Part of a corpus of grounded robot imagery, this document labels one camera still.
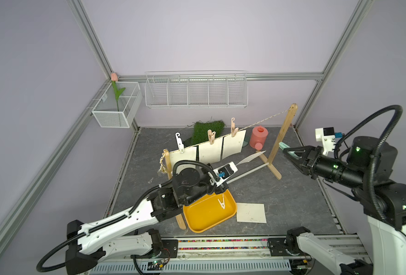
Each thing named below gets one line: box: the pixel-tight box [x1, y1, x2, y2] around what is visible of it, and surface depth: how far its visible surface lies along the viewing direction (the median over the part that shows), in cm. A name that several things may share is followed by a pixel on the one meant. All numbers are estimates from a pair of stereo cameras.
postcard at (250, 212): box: [236, 202, 267, 224], surface depth 86 cm
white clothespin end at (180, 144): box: [175, 132, 185, 154], surface depth 54 cm
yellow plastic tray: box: [182, 189, 238, 234], surface depth 86 cm
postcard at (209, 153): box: [198, 136, 224, 165], surface depth 62 cm
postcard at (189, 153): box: [169, 146, 197, 175], surface depth 56 cm
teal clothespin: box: [278, 141, 291, 151], surface depth 54 cm
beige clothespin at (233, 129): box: [230, 117, 240, 138], surface depth 60 cm
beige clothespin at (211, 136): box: [207, 129, 217, 145], surface depth 57 cm
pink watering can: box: [248, 125, 269, 151], surface depth 105 cm
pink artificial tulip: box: [110, 72, 126, 112], surface depth 92 cm
